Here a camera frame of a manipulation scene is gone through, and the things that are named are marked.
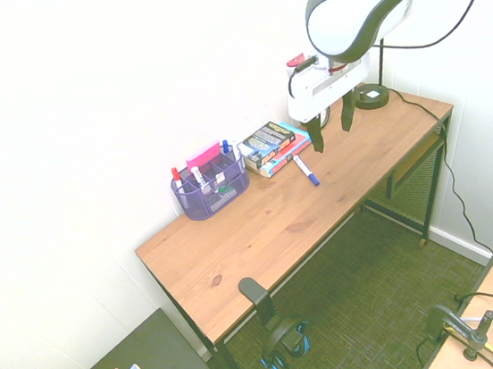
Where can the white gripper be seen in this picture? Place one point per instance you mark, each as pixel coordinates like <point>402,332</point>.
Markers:
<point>307,96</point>

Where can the white marker blue cap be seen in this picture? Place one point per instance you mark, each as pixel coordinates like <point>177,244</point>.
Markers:
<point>307,171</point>
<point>225,145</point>

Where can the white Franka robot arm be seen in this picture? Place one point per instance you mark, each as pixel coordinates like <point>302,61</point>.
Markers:
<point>342,15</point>

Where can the white marker hollow end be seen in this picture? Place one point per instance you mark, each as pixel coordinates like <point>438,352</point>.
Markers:
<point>235,151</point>

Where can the white marker red cap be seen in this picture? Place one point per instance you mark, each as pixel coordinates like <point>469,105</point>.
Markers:
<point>176,177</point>

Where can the small black round clock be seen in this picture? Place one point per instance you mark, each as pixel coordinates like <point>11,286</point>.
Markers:
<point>325,117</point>

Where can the black lamp base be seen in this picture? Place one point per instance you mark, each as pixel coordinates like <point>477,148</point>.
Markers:
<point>371,97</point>

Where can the wooden desk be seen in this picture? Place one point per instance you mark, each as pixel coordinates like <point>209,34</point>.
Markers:
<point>414,191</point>

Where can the green item in organizer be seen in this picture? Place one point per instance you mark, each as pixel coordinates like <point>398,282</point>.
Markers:
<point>227,190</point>

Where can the pink sticky note pad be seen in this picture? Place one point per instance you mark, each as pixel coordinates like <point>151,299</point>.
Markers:
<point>202,156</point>

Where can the purple mesh desk organizer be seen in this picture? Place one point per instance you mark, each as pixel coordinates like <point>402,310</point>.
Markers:
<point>212,202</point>

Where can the white tube blue yellow label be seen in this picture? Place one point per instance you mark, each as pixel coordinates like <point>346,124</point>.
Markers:
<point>199,177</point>

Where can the black headphone hanger hook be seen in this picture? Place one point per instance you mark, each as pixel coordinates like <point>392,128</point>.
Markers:
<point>263,301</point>

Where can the black and blue headphones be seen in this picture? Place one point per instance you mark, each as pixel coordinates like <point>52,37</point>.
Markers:
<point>292,338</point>

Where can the black table clamp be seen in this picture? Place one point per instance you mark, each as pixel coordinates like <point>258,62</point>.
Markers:
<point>443,320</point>

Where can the dark grey bench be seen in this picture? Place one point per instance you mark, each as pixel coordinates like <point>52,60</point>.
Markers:
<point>160,361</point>

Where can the black wrist camera red mount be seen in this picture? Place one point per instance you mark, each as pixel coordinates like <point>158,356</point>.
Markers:
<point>299,63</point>

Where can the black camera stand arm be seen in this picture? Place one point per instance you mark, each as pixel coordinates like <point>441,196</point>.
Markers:
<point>484,324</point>

